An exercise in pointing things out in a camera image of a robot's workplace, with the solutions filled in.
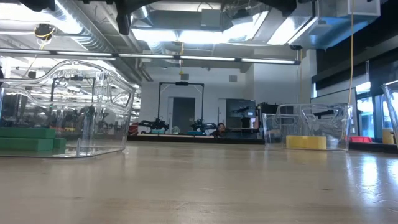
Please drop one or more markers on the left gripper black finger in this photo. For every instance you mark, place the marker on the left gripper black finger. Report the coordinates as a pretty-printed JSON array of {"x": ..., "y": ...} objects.
[{"x": 140, "y": 3}]

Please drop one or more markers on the yellow arch block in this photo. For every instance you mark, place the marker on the yellow arch block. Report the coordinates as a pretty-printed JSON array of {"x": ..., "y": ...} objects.
[{"x": 300, "y": 142}]

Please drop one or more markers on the clear plastic bin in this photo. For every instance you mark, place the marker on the clear plastic bin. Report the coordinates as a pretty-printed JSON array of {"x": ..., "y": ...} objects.
[
  {"x": 93, "y": 124},
  {"x": 392, "y": 105},
  {"x": 326, "y": 124}
]

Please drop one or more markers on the green rectangular block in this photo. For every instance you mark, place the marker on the green rectangular block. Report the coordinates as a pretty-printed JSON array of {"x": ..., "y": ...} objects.
[
  {"x": 28, "y": 133},
  {"x": 59, "y": 143},
  {"x": 26, "y": 144}
]

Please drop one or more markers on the black background robot arm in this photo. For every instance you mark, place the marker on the black background robot arm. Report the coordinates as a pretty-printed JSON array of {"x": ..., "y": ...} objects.
[
  {"x": 200, "y": 125},
  {"x": 157, "y": 125}
]

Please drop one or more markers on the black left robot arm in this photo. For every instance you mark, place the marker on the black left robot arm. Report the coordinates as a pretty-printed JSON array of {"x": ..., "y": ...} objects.
[{"x": 37, "y": 4}]

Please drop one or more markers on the long linear ceiling light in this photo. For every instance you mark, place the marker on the long linear ceiling light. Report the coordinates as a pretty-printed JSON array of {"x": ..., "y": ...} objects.
[{"x": 205, "y": 58}]

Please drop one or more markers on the grey door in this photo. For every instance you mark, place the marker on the grey door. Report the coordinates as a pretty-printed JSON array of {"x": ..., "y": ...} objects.
[{"x": 183, "y": 112}]

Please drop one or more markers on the person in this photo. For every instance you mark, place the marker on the person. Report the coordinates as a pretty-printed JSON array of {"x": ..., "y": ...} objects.
[{"x": 221, "y": 128}]

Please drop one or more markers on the black background table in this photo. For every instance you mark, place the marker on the black background table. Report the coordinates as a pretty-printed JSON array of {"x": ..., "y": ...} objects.
[{"x": 186, "y": 139}]

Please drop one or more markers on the red bin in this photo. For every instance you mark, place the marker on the red bin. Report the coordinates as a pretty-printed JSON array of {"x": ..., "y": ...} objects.
[{"x": 360, "y": 139}]

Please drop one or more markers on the yellow container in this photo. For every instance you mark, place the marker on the yellow container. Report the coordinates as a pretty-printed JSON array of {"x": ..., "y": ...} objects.
[{"x": 387, "y": 137}]

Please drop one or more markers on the rectangular metal ceiling duct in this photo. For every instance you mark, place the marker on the rectangular metal ceiling duct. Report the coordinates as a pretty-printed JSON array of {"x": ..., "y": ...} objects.
[{"x": 298, "y": 31}]

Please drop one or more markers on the grey wall vent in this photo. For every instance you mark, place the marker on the grey wall vent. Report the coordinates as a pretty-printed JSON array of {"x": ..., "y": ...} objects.
[
  {"x": 233, "y": 78},
  {"x": 184, "y": 76}
]

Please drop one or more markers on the black background station frame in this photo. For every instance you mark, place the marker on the black background station frame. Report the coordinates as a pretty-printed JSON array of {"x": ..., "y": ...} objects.
[{"x": 181, "y": 83}]

